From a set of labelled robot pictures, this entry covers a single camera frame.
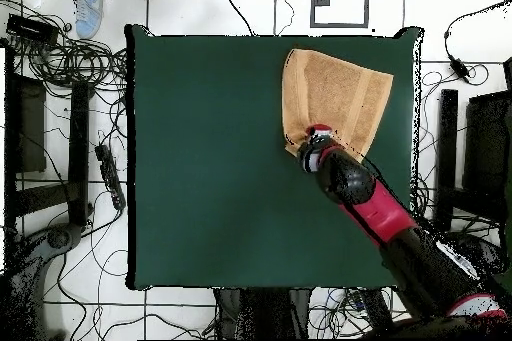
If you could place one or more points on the tan terry towel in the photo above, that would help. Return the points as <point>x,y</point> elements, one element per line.
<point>332,93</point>

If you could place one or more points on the grey square floor frame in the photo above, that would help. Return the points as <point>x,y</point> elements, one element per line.
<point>312,9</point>

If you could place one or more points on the black rectangular box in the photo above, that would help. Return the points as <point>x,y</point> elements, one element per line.
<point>32,29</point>

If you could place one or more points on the light blue shoe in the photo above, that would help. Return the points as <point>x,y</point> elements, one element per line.
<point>88,13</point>

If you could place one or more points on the black power adapter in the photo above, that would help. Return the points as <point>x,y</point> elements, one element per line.
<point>459,69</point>

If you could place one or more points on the grey stand base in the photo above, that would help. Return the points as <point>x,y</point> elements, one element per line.
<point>484,253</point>
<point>60,237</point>

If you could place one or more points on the dark green table cloth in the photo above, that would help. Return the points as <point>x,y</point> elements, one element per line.
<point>200,217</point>

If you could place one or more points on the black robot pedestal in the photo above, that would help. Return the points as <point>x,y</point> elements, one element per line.
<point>260,313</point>

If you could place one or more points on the black power strip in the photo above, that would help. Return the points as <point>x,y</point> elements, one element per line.
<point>110,179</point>
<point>374,307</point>

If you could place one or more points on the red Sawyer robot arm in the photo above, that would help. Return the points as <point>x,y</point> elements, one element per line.
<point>376,209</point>

